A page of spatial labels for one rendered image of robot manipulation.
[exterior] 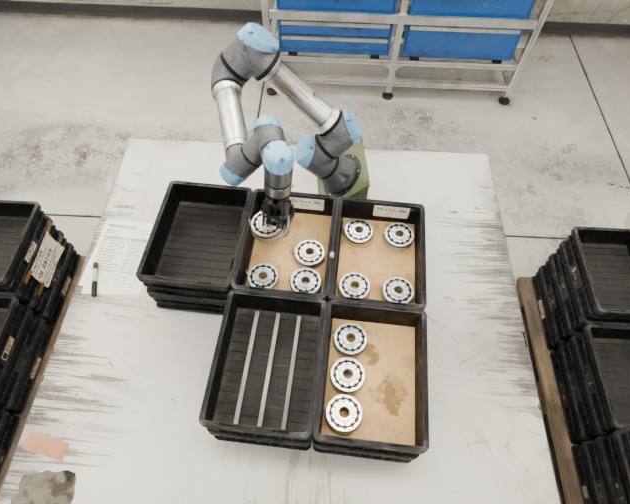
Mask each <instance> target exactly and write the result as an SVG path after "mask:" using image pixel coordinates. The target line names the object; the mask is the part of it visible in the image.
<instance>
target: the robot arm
mask: <svg viewBox="0 0 630 504"><path fill-rule="evenodd" d="M278 49H279V43H278V41H277V40H276V38H274V36H273V35H272V34H271V33H270V32H269V31H268V30H266V29H265V28H264V27H262V26H260V25H258V24H256V23H248V24H246V25H245V26H244V27H243V28H242V29H241V30H239V31H238V33H237V35H236V36H235V37H234V38H233V39H232V40H231V42H230V43H229V44H228V45H227V46H226V47H225V49H224V50H223V51H222V52H221V53H220V54H219V55H218V57H217V59H216V60H215V63H214V66H213V70H212V76H211V93H212V97H213V100H214V101H215V102H216V103H217V109H218V115H219V121H220V127H221V133H222V139H223V145H224V151H225V157H226V161H225V162H223V164H222V165H221V166H220V168H219V173H220V175H221V177H222V179H223V180H224V181H225V182H226V183H228V184H230V185H232V186H238V185H240V184H241V183H243V182H244V181H245V180H247V178H248V177H249V176H250V175H252V174H253V173H254V172H255V171H256V170H257V169H258V168H259V167H260V166H262V165H263V166H264V191H265V196H266V198H265V200H264V201H263V204H262V207H261V212H262V213H263V215H262V227H263V226H264V223H265V229H264V232H265V230H266V227H267V226H269V225H273V226H276V224H277V228H279V229H284V231H285V235H286V234H287V231H288V228H289V227H290V225H291V222H292V218H293V217H294V214H295V209H294V207H293V204H291V202H292V201H291V200H289V197H290V194H291V188H292V187H294V184H293V183H292V176H293V166H294V157H295V161H296V162H297V163H298V164H299V165H300V166H301V167H302V168H303V169H306V170H307V171H309V172H310V173H312V174H313V175H315V176H316V177H318V178H319V179H321V181H322V182H323V184H324V185H325V187H326V188H327V189H328V190H329V191H331V192H332V193H339V192H341V191H343V190H345V189H346V188H347V187H348V186H349V185H350V184H351V182H352V181H353V179H354V177H355V174H356V163H355V162H354V161H353V160H352V159H351V158H349V157H346V156H342V155H341V154H343V153H344V152H345V151H346V150H347V149H349V148H350V147H351V146H352V145H354V144H355V143H356V142H357V141H358V140H359V139H360V138H361V137H362V130H361V127H360V125H359V123H358V121H357V119H356V118H355V116H354V115H353V113H352V112H351V111H350V110H349V109H347V108H346V109H343V111H341V110H340V109H339V108H338V107H331V106H330V105H329V104H328V103H327V102H325V101H324V100H323V99H322V98H321V97H320V96H319V95H318V94H317V93H316V92H315V91H314V90H313V89H312V88H311V87H310V86H309V85H308V84H307V83H306V82H304V81H303V80H302V79H301V78H300V77H299V76H298V75H297V74H296V73H295V72H294V71H293V70H292V69H291V68H290V67H289V66H288V65H287V64H286V63H285V62H283V61H282V58H281V52H280V51H279V50H278ZM251 77H253V78H255V79H256V80H257V81H258V82H259V81H265V82H266V83H267V84H268V85H270V86H271V87H272V88H273V89H274V90H275V91H276V92H277V93H279V94H280V95H281V96H282V97H283V98H284V99H285V100H286V101H288V102H289V103H290V104H291V105H292V106H293V107H294V108H295V109H296V110H298V111H299V112H300V113H301V114H302V115H303V116H304V117H305V118H307V119H308V120H309V121H310V122H311V123H312V124H313V125H314V126H315V132H316V133H317V134H315V135H314V136H313V135H312V134H306V135H304V136H303V137H302V138H301V139H300V141H299V142H298V144H297V146H296V149H295V154H294V152H293V149H292V147H291V146H290V145H289V144H288V143H286V139H285V136H284V130H283V128H282V127H281V124H280V122H279V120H278V119H277V118H276V117H274V116H271V115H265V116H262V117H260V118H258V119H257V120H256V121H255V123H254V130H253V131H254V134H253V135H252V136H251V137H250V138H248V133H247V128H246V124H245V119H244V114H243V109H242V104H241V98H242V88H243V86H244V85H245V84H246V82H247V81H249V79H250V78H251Z"/></svg>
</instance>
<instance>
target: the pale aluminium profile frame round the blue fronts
mask: <svg viewBox="0 0 630 504"><path fill-rule="evenodd" d="M408 1H409V0H401V2H397V8H396V11H397V10H399V14H383V13H359V12H337V11H308V10H280V9H277V6H276V0H275V3H274V9H269V4H268V0H261V10H262V21H263V27H264V28H265V29H266V30H268V31H269V32H270V33H271V34H272V35H273V36H274V38H276V40H277V41H278V43H279V38H278V22H277V19H281V20H309V21H337V22H359V23H383V24H394V26H393V32H392V38H391V44H390V50H389V56H387V55H386V56H379V55H370V56H364V55H339V54H315V53H298V52H281V58H282V61H295V62H319V63H344V64H368V65H385V66H386V75H385V76H384V77H382V78H379V77H355V76H330V75H306V74H297V75H298V76H299V77H300V78H301V79H302V80H303V81H304V82H306V83H322V84H346V85H370V86H386V92H384V93H383V94H382V98H383V99H385V100H391V99H392V98H393V94H392V93H391V92H392V87H393V86H394V87H418V88H442V89H466V90H490V91H504V93H503V95H504V97H500V98H499V99H498V102H499V103H500V104H502V105H508V104H509V103H510V100H509V98H510V96H511V94H512V91H513V89H514V87H515V85H516V83H517V81H518V78H519V76H520V74H521V72H522V70H523V67H524V65H525V63H526V61H527V59H528V57H529V54H530V52H531V50H532V48H533V46H534V44H535V41H536V39H537V37H538V35H539V33H540V30H541V28H542V26H543V24H544V22H545V20H546V17H547V15H548V13H549V11H550V9H551V7H552V4H553V2H554V0H544V2H543V5H542V7H541V9H540V11H539V14H538V16H537V18H536V19H511V18H485V17H460V16H434V15H408V14H406V12H407V10H409V9H410V4H411V2H408ZM270 19H272V21H271V26H270ZM407 24H408V25H433V26H459V27H484V28H510V29H531V32H530V34H529V36H528V39H527V41H526V43H518V45H517V48H516V50H515V52H514V55H513V57H512V58H513V62H512V61H507V60H492V61H488V60H463V59H438V58H419V57H398V55H399V49H400V44H401V43H403V40H404V38H402V33H403V31H405V30H406V25H407ZM519 48H523V50H522V52H521V53H520V50H519ZM402 66H417V67H442V68H466V69H491V70H501V71H502V75H503V78H504V82H505V83H500V82H476V81H451V80H427V79H403V78H399V77H397V76H396V75H395V71H397V69H398V68H400V67H402ZM510 70H513V73H512V75H511V72H510Z"/></svg>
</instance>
